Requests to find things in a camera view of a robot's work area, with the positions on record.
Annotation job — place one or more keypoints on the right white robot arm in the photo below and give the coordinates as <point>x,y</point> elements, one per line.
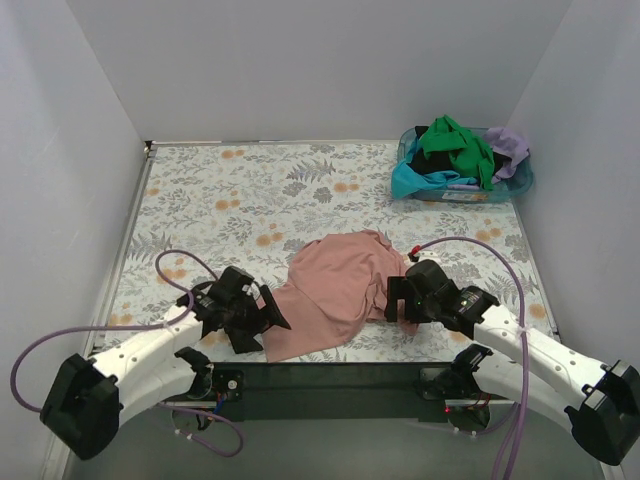
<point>597,403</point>

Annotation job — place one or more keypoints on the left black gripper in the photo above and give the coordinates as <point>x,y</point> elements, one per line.
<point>252,318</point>

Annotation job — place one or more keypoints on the lavender t shirt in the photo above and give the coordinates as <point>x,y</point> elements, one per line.
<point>509,149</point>

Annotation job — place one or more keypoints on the aluminium frame rail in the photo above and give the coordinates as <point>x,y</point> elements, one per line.
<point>80,386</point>

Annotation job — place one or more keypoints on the teal t shirt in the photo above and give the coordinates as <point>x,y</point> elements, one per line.
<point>406,182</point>

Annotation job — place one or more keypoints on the black t shirt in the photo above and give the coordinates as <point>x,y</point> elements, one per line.
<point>427,163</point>

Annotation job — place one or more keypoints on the teal plastic basket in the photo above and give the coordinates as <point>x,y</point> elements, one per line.
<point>504,191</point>

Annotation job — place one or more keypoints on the green t shirt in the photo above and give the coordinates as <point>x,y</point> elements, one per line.
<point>469,155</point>

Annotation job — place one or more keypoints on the floral patterned table mat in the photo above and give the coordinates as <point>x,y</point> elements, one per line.
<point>255,206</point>

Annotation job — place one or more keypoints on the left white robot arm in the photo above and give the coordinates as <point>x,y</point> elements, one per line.
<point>88,434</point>

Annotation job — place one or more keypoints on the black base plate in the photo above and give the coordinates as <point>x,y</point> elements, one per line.
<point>319,391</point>

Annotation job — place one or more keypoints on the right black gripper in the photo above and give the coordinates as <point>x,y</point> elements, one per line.
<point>400,298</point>

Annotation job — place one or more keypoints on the pink printed t shirt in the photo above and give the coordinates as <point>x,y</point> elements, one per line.
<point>334,287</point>

